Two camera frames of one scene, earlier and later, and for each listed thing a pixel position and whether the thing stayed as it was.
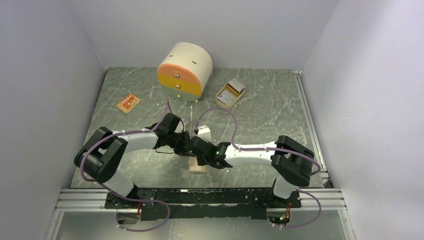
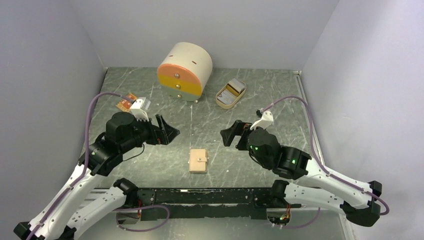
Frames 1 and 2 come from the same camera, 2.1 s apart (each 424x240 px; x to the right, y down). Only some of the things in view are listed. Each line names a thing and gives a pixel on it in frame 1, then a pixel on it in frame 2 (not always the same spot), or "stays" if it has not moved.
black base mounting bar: x=201 y=204 stays
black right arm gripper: x=201 y=162 -> x=237 y=128
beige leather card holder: x=194 y=167 stays
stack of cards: x=226 y=97 stays
